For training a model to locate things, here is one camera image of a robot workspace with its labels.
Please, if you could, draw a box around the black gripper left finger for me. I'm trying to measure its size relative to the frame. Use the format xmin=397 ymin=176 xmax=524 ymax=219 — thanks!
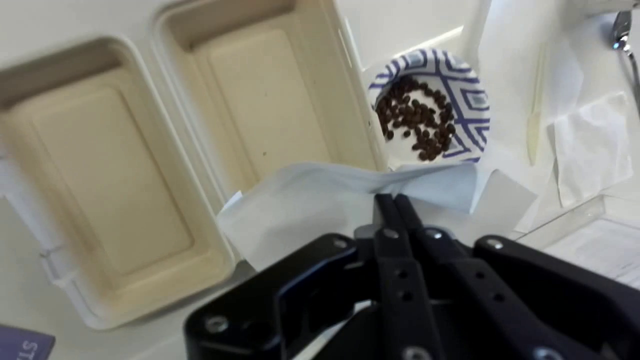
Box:
xmin=185 ymin=195 xmax=440 ymax=360

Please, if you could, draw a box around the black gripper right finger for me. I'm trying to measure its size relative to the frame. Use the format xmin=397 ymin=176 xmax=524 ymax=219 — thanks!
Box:
xmin=395 ymin=195 xmax=640 ymax=360

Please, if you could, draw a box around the white tissue paper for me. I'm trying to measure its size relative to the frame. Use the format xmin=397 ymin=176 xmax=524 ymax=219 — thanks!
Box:
xmin=219 ymin=165 xmax=537 ymax=270

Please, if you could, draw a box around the beige take-away food container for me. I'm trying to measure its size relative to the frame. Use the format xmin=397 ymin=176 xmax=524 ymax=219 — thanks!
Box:
xmin=0 ymin=0 xmax=381 ymax=330

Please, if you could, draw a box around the clear plastic wrapper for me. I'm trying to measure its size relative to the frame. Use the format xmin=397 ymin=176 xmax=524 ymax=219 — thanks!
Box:
xmin=522 ymin=92 xmax=640 ymax=286

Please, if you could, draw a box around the metal spoon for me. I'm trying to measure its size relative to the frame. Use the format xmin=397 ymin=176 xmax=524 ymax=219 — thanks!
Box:
xmin=612 ymin=11 xmax=640 ymax=109

